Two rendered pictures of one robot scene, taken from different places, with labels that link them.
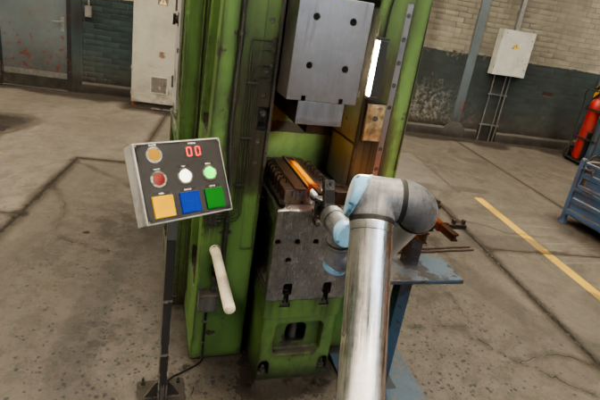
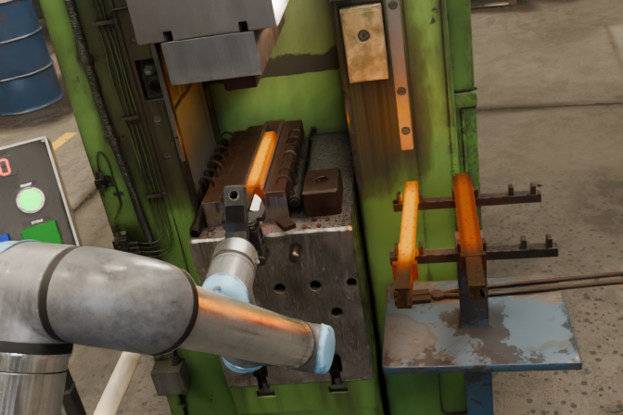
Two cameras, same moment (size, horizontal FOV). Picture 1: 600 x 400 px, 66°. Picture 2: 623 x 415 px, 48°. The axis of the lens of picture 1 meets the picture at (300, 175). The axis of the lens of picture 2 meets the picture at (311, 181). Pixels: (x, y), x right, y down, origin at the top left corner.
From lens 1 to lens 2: 1.10 m
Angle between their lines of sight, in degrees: 28
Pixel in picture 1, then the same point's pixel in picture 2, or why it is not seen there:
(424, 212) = (94, 325)
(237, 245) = not seen: hidden behind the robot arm
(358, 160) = (361, 119)
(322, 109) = (213, 48)
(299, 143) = (299, 92)
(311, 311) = (319, 402)
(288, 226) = not seen: hidden behind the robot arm
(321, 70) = not seen: outside the picture
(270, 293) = (230, 374)
